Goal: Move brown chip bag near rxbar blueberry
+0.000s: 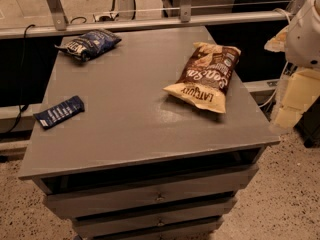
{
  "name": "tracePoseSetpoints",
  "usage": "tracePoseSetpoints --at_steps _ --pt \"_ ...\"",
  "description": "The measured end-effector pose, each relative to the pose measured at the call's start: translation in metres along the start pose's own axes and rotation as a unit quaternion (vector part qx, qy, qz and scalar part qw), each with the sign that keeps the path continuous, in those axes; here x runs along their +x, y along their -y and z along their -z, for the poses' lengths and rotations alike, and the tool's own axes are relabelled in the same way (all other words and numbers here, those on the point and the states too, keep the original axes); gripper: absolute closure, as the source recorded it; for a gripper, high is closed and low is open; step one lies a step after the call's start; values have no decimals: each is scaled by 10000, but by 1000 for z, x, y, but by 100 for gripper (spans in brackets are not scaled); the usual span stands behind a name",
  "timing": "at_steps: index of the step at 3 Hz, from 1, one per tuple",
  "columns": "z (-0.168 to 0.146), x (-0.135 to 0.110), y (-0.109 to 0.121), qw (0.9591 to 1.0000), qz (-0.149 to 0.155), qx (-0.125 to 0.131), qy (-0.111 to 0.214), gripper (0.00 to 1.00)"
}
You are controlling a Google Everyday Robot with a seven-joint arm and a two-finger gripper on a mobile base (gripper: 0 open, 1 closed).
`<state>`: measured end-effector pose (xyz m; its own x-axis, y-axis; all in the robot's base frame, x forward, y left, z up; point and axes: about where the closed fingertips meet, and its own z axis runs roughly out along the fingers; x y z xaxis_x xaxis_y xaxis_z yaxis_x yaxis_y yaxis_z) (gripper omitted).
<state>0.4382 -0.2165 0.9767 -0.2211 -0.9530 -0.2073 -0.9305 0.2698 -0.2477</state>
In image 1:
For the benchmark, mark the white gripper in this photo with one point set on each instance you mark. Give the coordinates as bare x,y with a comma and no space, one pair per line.
304,41

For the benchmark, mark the brown chip bag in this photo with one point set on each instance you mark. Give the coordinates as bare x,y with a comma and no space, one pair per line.
205,79

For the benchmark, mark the blue chip bag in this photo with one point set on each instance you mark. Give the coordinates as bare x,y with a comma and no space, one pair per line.
90,45

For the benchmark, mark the blue rxbar blueberry bar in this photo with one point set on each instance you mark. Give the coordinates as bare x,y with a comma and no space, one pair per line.
59,113

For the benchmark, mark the top grey drawer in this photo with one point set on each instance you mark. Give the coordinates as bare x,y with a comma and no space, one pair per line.
104,200

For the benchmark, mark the grey drawer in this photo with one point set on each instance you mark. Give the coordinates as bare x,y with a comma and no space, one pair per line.
104,200
168,231
153,216

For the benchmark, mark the grey drawer cabinet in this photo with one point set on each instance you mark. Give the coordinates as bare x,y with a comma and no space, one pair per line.
132,133

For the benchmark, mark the grey metal railing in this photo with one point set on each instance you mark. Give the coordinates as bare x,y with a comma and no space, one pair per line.
40,18

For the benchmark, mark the bottom grey drawer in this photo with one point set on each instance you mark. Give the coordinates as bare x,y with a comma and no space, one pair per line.
168,231

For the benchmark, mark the middle grey drawer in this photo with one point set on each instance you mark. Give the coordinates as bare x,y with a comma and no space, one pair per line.
153,216

